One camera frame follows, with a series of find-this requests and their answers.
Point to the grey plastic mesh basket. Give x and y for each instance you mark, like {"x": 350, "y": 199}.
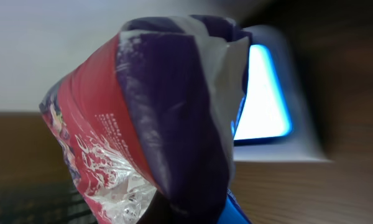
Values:
{"x": 58, "y": 202}

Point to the purple snack packet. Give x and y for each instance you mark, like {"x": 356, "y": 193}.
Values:
{"x": 147, "y": 122}

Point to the blue biscuit packet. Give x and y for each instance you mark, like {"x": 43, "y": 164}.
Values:
{"x": 232, "y": 213}

